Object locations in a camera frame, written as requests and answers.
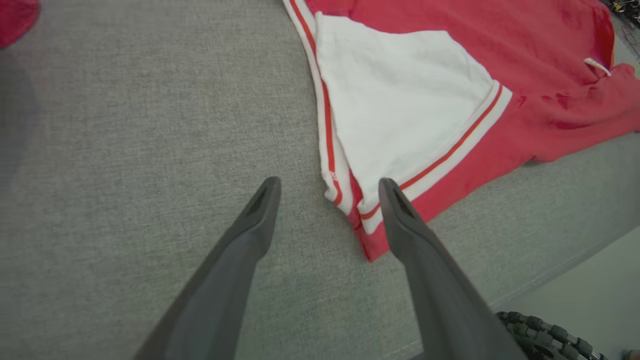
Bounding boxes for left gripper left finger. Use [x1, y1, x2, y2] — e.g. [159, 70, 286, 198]
[135, 176, 282, 360]

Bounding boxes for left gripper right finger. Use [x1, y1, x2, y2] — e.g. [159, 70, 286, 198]
[378, 177, 528, 360]

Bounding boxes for red jersey with black lettering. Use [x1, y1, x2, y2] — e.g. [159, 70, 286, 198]
[282, 0, 640, 263]

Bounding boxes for red shorts with white stripe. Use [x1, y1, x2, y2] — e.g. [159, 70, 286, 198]
[0, 0, 41, 49]

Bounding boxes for black knobby tyre wheel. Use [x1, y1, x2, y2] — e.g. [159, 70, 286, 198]
[495, 311, 608, 360]

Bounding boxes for black cable tangle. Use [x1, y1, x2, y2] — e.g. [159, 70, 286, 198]
[602, 0, 640, 56]

